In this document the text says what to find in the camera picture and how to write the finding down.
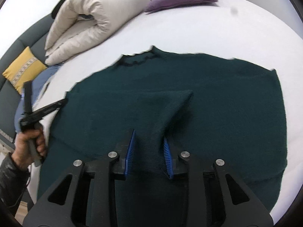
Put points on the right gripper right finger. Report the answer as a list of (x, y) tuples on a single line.
[(215, 194)]

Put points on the white bed sheet mattress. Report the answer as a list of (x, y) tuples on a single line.
[(230, 29)]

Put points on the black jacket forearm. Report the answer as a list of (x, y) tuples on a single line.
[(13, 183)]

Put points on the dark green knit sweater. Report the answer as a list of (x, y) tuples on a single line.
[(214, 108)]

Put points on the rolled beige duvet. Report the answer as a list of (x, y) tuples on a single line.
[(83, 24)]

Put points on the blue pillow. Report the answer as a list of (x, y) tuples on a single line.
[(37, 86)]

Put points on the person's left hand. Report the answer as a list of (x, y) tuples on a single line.
[(21, 155)]

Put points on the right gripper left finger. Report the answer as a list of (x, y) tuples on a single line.
[(84, 195)]

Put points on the yellow embroidered cushion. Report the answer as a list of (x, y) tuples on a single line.
[(24, 68)]

